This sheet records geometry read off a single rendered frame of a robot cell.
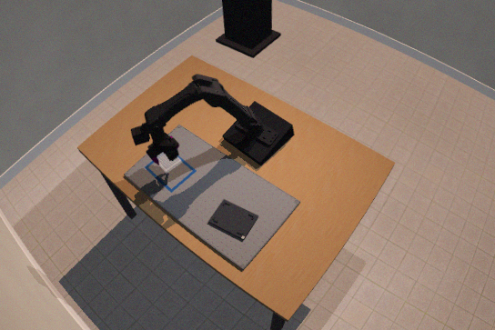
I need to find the blue tape outline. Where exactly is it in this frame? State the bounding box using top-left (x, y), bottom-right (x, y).
top-left (145, 156), bottom-right (197, 193)

